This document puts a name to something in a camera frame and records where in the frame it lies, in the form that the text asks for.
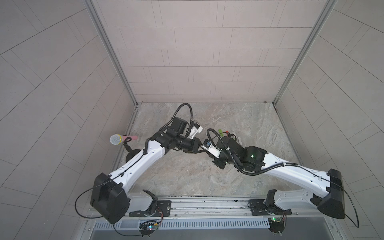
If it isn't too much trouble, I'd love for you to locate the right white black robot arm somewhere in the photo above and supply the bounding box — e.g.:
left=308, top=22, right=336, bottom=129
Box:
left=203, top=129, right=351, bottom=219

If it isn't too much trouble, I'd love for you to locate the pink yellow toy microphone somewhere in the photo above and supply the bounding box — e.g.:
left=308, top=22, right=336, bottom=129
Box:
left=110, top=134, right=138, bottom=146

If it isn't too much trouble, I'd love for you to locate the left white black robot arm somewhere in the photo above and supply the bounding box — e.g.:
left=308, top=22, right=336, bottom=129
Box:
left=90, top=115, right=203, bottom=224

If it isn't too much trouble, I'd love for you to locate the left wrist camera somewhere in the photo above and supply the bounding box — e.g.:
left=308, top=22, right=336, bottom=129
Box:
left=188, top=121, right=203, bottom=140

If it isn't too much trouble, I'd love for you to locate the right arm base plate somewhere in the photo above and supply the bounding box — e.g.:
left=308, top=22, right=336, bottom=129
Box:
left=248, top=200, right=292, bottom=216

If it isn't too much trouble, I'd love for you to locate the circuit board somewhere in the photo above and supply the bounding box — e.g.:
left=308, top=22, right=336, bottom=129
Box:
left=268, top=217, right=286, bottom=235
left=139, top=221, right=159, bottom=236

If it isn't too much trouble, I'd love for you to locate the left circuit board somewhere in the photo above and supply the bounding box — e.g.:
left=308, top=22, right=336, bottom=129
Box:
left=139, top=221, right=159, bottom=236

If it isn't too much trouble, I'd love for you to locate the right circuit board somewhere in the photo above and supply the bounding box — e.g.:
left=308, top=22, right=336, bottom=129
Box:
left=268, top=217, right=286, bottom=235

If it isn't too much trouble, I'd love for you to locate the white ventilation grille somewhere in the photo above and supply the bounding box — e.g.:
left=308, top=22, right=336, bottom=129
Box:
left=94, top=218, right=270, bottom=231

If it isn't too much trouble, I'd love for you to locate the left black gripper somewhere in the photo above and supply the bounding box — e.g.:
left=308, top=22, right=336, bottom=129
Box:
left=174, top=135, right=207, bottom=153

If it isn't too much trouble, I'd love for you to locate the aluminium rail frame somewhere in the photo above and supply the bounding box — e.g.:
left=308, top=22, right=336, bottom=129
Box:
left=84, top=191, right=335, bottom=221

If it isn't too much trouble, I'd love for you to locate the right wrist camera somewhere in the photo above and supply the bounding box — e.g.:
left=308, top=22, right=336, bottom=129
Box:
left=202, top=139, right=221, bottom=159

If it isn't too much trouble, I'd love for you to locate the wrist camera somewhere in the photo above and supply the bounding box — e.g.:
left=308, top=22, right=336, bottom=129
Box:
left=202, top=139, right=221, bottom=159
left=188, top=121, right=203, bottom=140

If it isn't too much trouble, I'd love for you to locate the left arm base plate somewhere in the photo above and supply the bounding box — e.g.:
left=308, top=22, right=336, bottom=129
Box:
left=129, top=200, right=172, bottom=218

